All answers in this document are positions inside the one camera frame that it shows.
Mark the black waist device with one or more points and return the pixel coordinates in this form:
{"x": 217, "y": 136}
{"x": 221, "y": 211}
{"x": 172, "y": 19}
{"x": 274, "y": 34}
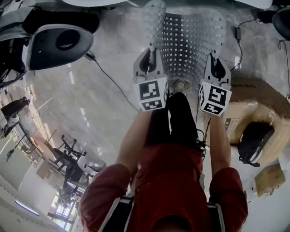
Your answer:
{"x": 200, "y": 143}

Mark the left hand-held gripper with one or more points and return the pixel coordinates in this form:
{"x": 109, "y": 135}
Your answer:
{"x": 149, "y": 93}

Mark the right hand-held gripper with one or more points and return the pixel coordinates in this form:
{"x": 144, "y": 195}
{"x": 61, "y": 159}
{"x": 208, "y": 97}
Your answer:
{"x": 215, "y": 97}

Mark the black waist bag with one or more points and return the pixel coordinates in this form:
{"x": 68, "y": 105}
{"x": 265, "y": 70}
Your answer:
{"x": 251, "y": 142}

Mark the person's right white shoe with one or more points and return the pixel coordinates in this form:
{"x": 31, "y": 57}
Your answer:
{"x": 181, "y": 87}

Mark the black office chair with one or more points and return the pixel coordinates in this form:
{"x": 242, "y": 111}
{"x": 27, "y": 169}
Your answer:
{"x": 72, "y": 170}

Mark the taped cardboard box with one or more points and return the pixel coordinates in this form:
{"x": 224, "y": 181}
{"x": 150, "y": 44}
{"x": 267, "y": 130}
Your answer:
{"x": 244, "y": 113}

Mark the person's left forearm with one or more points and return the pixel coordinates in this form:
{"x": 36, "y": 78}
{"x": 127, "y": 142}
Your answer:
{"x": 133, "y": 140}

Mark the round wooden table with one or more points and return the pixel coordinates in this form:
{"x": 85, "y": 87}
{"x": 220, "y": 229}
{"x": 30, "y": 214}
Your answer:
{"x": 39, "y": 142}

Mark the small cardboard box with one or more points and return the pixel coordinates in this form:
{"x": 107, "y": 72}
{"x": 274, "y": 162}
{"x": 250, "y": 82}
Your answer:
{"x": 269, "y": 179}

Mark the person's right forearm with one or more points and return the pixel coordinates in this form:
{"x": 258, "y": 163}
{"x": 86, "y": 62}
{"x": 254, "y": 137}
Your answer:
{"x": 218, "y": 147}

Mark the person's black trousers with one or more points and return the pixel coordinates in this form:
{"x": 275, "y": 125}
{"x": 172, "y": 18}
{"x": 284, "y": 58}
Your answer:
{"x": 179, "y": 122}

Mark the person's red shirt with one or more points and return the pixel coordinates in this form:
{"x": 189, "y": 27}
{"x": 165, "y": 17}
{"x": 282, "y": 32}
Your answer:
{"x": 172, "y": 181}

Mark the white perforated rubber mat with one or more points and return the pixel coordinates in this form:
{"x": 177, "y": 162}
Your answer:
{"x": 185, "y": 40}

